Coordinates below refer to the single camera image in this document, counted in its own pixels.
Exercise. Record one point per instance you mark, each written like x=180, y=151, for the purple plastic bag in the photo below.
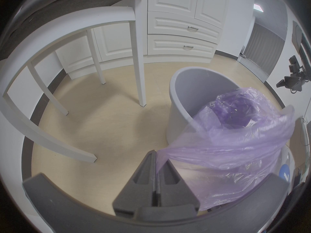
x=230, y=149

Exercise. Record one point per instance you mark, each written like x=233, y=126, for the white trash bin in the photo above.
x=177, y=120

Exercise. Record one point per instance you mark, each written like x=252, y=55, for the ceiling light panel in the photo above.
x=258, y=7

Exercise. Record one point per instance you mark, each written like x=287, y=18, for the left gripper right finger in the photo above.
x=179, y=198

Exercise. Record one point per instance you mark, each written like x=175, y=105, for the white chair grey seat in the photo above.
x=73, y=18

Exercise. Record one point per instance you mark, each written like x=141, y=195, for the grey curtain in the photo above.
x=264, y=47

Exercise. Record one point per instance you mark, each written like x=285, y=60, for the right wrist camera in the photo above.
x=294, y=64

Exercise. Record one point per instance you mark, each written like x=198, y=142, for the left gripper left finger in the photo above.
x=128, y=198

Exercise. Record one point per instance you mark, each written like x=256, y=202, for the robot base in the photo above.
x=289, y=159

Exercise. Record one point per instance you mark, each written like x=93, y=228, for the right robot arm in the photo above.
x=307, y=78

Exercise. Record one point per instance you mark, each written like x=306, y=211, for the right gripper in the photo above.
x=294, y=82

